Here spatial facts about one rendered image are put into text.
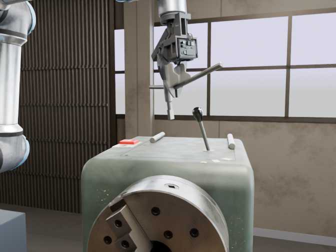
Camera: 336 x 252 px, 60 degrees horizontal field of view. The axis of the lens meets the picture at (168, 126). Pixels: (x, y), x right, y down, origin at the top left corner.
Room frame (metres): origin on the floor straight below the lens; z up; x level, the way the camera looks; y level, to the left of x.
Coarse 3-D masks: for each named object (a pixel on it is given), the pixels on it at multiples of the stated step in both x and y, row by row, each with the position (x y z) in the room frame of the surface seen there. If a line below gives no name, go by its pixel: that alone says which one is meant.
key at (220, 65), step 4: (216, 64) 0.64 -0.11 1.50; (220, 64) 0.64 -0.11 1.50; (208, 68) 0.67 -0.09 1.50; (212, 68) 0.66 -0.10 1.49; (216, 68) 0.65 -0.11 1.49; (200, 72) 0.70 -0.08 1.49; (204, 72) 0.68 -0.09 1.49; (208, 72) 0.67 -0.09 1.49; (192, 76) 0.72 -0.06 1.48; (196, 76) 0.71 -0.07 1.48; (200, 76) 0.70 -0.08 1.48; (184, 80) 0.76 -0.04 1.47; (188, 80) 0.74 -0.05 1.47; (192, 80) 0.73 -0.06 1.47; (176, 84) 0.79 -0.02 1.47; (180, 84) 0.77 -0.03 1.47; (184, 84) 0.76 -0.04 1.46; (152, 88) 0.91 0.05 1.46; (156, 88) 0.89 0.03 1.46; (160, 88) 0.86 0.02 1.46; (176, 88) 0.80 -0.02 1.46
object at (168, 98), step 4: (164, 84) 0.83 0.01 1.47; (164, 88) 0.83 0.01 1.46; (164, 92) 0.84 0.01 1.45; (168, 92) 0.83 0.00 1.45; (164, 96) 0.84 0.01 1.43; (168, 96) 0.83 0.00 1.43; (168, 100) 0.84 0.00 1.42; (168, 104) 0.84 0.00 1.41; (168, 108) 0.84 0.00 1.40; (168, 112) 0.85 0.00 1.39; (172, 112) 0.85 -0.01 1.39; (168, 116) 0.85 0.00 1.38; (172, 116) 0.85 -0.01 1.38
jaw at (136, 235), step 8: (120, 200) 0.61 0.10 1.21; (112, 208) 0.62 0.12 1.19; (120, 208) 0.59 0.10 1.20; (128, 208) 0.60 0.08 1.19; (112, 216) 0.57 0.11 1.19; (120, 216) 0.57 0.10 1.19; (128, 216) 0.58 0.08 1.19; (112, 224) 0.57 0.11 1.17; (120, 224) 0.57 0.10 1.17; (128, 224) 0.56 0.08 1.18; (136, 224) 0.59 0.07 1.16; (120, 232) 0.57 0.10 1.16; (128, 232) 0.56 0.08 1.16; (136, 232) 0.57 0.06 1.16; (144, 232) 0.60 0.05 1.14; (120, 240) 0.55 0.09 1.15; (128, 240) 0.54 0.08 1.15; (136, 240) 0.55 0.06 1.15; (144, 240) 0.58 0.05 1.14; (120, 248) 0.55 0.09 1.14; (128, 248) 0.54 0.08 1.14; (136, 248) 0.54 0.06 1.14; (144, 248) 0.56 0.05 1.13
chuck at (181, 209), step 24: (144, 192) 0.60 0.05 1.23; (168, 192) 0.59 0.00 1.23; (192, 192) 0.64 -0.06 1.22; (144, 216) 0.60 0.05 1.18; (168, 216) 0.59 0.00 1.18; (192, 216) 0.58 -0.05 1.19; (216, 216) 0.62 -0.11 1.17; (96, 240) 0.62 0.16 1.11; (168, 240) 0.59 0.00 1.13; (192, 240) 0.58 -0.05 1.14; (216, 240) 0.57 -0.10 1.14
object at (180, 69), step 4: (180, 64) 0.81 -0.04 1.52; (184, 64) 0.80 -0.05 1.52; (176, 68) 0.81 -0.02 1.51; (180, 68) 0.81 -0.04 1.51; (184, 68) 0.80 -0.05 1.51; (176, 72) 0.81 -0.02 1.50; (180, 72) 0.81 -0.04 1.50; (184, 72) 0.80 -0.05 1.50; (180, 76) 0.81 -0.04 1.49; (184, 76) 0.80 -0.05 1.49; (188, 76) 0.79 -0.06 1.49; (180, 80) 0.81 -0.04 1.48; (180, 88) 0.81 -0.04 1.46; (176, 92) 0.81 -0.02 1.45; (180, 92) 0.81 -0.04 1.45; (176, 96) 0.81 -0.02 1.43
